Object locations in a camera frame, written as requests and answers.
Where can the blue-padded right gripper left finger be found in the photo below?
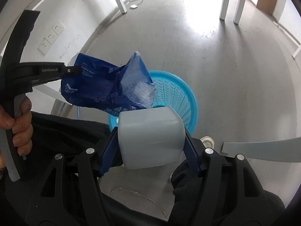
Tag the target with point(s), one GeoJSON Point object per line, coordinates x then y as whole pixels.
{"type": "Point", "coordinates": [93, 163]}

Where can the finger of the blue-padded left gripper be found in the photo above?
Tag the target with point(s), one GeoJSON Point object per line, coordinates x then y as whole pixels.
{"type": "Point", "coordinates": [70, 71]}

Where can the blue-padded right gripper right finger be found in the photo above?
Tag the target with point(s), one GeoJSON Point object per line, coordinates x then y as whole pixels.
{"type": "Point", "coordinates": [251, 204]}

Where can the blue plastic bag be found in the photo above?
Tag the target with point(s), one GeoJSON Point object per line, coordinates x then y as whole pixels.
{"type": "Point", "coordinates": [107, 87]}

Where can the white plastic tub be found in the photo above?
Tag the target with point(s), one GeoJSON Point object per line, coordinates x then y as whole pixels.
{"type": "Point", "coordinates": [150, 137]}

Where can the blue plastic trash basket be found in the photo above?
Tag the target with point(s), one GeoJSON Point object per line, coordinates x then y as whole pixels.
{"type": "Point", "coordinates": [161, 89]}

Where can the person's left hand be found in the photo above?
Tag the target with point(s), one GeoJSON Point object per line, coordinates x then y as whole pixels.
{"type": "Point", "coordinates": [21, 127]}

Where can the white shoe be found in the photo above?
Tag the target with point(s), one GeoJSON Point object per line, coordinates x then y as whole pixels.
{"type": "Point", "coordinates": [208, 142]}

